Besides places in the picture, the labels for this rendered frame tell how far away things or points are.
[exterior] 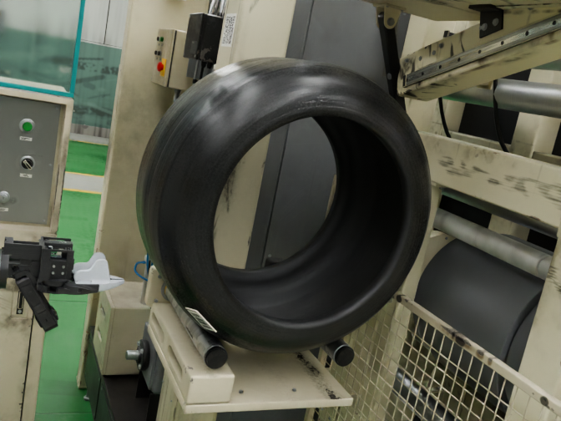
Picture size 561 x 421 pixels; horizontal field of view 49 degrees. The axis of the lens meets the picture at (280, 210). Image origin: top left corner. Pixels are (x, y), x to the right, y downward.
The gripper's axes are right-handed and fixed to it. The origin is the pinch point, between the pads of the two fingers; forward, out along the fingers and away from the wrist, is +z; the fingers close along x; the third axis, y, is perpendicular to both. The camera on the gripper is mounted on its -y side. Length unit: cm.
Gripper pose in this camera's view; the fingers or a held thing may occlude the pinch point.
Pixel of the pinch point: (116, 284)
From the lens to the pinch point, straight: 119.2
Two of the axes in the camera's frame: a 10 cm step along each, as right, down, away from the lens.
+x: -3.8, -2.7, 8.8
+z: 9.0, 1.0, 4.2
